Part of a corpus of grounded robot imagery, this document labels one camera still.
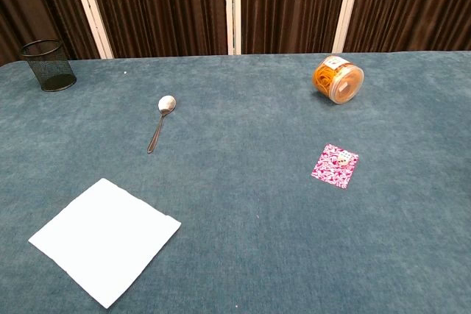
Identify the blue table cloth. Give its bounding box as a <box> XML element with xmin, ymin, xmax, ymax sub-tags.
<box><xmin>0</xmin><ymin>50</ymin><xmax>471</xmax><ymax>314</ymax></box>

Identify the metal spoon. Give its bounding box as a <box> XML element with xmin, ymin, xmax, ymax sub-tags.
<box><xmin>146</xmin><ymin>95</ymin><xmax>178</xmax><ymax>154</ymax></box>

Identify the pink patterned paper square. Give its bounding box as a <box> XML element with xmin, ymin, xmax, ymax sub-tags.
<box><xmin>311</xmin><ymin>143</ymin><xmax>360</xmax><ymax>190</ymax></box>

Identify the clear jar of rubber bands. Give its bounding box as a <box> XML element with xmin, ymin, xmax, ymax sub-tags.
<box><xmin>312</xmin><ymin>54</ymin><xmax>365</xmax><ymax>105</ymax></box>

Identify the brown pleated curtain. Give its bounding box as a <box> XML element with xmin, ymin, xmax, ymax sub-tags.
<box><xmin>0</xmin><ymin>0</ymin><xmax>471</xmax><ymax>67</ymax></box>

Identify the white paper napkin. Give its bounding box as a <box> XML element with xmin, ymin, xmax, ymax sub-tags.
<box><xmin>28</xmin><ymin>177</ymin><xmax>183</xmax><ymax>310</ymax></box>

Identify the black mesh pen holder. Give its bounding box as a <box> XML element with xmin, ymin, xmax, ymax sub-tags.
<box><xmin>20</xmin><ymin>38</ymin><xmax>77</xmax><ymax>93</ymax></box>

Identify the white screen frame post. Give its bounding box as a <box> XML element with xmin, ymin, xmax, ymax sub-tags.
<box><xmin>331</xmin><ymin>0</ymin><xmax>365</xmax><ymax>54</ymax></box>
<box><xmin>67</xmin><ymin>0</ymin><xmax>115</xmax><ymax>60</ymax></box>
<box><xmin>224</xmin><ymin>0</ymin><xmax>243</xmax><ymax>56</ymax></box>

